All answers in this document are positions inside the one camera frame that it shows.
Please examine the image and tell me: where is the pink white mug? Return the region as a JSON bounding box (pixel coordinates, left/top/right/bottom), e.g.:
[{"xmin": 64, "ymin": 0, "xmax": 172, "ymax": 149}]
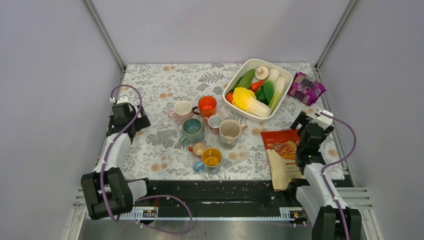
[{"xmin": 167, "ymin": 100, "xmax": 194, "ymax": 123}]

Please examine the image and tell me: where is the teal green ceramic mug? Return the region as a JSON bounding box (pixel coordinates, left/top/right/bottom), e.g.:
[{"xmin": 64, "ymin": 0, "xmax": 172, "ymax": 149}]
[{"xmin": 178, "ymin": 118, "xmax": 205, "ymax": 145}]

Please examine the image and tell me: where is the beige patterned cup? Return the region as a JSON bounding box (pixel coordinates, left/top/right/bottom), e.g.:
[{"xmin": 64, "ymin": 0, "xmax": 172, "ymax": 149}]
[{"xmin": 219, "ymin": 119, "xmax": 248, "ymax": 150}]

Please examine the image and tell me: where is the small orange cup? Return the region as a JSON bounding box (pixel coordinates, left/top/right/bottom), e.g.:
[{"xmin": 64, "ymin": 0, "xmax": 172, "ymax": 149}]
[{"xmin": 188, "ymin": 142, "xmax": 207, "ymax": 157}]

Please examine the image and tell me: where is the orange mug black handle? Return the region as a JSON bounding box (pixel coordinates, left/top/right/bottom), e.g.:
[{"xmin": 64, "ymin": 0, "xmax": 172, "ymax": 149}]
[{"xmin": 192, "ymin": 95, "xmax": 217, "ymax": 118}]

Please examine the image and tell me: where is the small pink cup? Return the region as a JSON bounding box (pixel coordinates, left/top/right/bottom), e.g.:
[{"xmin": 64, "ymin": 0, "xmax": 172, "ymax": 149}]
[{"xmin": 204, "ymin": 114, "xmax": 223, "ymax": 135}]

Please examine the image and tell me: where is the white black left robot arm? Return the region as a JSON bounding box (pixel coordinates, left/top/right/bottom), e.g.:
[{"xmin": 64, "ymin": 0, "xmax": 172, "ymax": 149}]
[{"xmin": 80, "ymin": 102, "xmax": 155, "ymax": 220}]

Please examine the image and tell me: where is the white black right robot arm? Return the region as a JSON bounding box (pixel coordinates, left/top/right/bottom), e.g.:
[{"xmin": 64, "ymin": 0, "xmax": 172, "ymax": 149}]
[{"xmin": 286, "ymin": 110, "xmax": 362, "ymax": 240}]

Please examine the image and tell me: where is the cassava chips bag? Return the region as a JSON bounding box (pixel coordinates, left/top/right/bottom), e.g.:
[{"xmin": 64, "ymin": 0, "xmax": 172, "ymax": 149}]
[{"xmin": 260, "ymin": 129, "xmax": 304, "ymax": 191}]

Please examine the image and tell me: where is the purple snack packet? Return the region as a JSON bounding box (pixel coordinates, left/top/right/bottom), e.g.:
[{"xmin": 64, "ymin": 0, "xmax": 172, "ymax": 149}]
[{"xmin": 288, "ymin": 72, "xmax": 327, "ymax": 107}]

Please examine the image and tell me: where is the white green bok choy toy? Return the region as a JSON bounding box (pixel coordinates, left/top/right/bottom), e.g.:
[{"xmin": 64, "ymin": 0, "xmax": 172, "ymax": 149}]
[{"xmin": 255, "ymin": 68, "xmax": 286, "ymax": 112}]

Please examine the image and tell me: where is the white rectangular bin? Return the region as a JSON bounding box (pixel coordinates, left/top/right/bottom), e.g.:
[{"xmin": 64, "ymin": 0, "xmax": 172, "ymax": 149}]
[{"xmin": 222, "ymin": 58, "xmax": 294, "ymax": 123}]

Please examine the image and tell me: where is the floral patterned tablecloth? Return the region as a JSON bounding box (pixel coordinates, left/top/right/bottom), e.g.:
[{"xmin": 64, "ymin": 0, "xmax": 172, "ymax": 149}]
[{"xmin": 119, "ymin": 63, "xmax": 324, "ymax": 180}]

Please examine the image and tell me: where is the orange carrot toy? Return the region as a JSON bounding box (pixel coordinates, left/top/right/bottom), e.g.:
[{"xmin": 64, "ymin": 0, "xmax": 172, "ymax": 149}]
[{"xmin": 249, "ymin": 80, "xmax": 266, "ymax": 93}]

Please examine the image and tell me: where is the yellow napa cabbage toy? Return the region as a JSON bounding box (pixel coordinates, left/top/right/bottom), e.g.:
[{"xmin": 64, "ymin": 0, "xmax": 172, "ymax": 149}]
[{"xmin": 232, "ymin": 87, "xmax": 271, "ymax": 118}]

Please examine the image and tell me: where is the beige mushroom toy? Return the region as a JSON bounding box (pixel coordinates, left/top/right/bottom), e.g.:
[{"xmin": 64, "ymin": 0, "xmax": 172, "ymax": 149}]
[{"xmin": 254, "ymin": 66, "xmax": 269, "ymax": 81}]

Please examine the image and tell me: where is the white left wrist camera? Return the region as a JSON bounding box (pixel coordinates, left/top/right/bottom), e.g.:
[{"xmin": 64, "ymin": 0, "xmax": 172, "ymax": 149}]
[{"xmin": 109, "ymin": 95, "xmax": 131, "ymax": 107}]

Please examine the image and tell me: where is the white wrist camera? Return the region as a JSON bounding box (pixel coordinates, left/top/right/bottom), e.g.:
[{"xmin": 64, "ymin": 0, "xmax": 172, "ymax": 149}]
[
  {"xmin": 109, "ymin": 95, "xmax": 131, "ymax": 107},
  {"xmin": 312, "ymin": 109, "xmax": 334, "ymax": 130}
]

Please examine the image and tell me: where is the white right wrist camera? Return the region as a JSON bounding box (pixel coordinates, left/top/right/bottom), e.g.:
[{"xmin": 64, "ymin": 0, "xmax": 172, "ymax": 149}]
[{"xmin": 312, "ymin": 109, "xmax": 334, "ymax": 130}]

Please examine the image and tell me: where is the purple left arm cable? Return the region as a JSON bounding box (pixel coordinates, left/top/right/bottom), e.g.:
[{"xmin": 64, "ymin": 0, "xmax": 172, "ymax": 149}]
[{"xmin": 99, "ymin": 84, "xmax": 194, "ymax": 236}]

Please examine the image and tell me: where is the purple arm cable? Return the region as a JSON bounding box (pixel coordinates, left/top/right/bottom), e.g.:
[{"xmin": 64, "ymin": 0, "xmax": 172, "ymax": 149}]
[
  {"xmin": 99, "ymin": 84, "xmax": 194, "ymax": 236},
  {"xmin": 319, "ymin": 111, "xmax": 358, "ymax": 240}
]

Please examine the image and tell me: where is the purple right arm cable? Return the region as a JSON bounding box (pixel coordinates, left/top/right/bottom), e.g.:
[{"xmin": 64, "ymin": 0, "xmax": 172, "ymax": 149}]
[{"xmin": 319, "ymin": 111, "xmax": 358, "ymax": 240}]

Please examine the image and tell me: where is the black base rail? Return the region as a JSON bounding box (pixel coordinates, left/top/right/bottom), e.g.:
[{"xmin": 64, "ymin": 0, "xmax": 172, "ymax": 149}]
[{"xmin": 146, "ymin": 180, "xmax": 301, "ymax": 207}]

